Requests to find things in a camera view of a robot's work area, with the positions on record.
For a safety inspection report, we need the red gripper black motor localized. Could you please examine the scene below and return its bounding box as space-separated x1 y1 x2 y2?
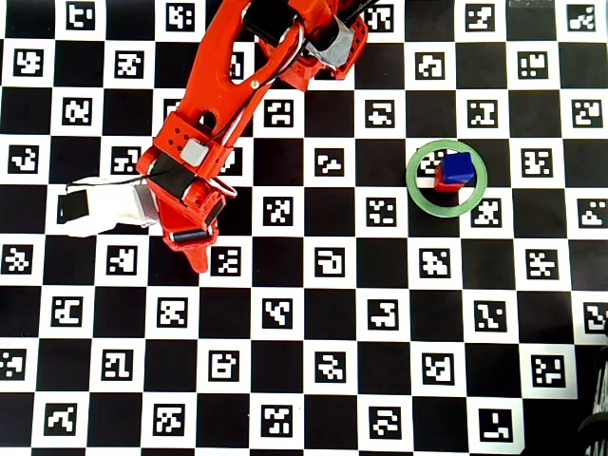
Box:
151 178 227 275

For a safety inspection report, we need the red cube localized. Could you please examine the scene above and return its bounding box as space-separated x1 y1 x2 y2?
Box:
433 165 463 194

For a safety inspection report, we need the blue cube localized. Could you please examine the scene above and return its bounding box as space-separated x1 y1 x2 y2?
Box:
437 151 476 185

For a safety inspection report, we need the red robot base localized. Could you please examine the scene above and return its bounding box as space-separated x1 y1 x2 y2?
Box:
258 13 370 91

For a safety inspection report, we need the black white marker checkerboard mat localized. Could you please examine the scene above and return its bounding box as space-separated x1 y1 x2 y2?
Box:
0 0 608 456

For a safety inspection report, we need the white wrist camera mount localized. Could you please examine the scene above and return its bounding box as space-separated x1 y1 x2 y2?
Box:
56 175 165 238

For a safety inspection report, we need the green flat ring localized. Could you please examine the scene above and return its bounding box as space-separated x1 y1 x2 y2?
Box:
406 140 489 219

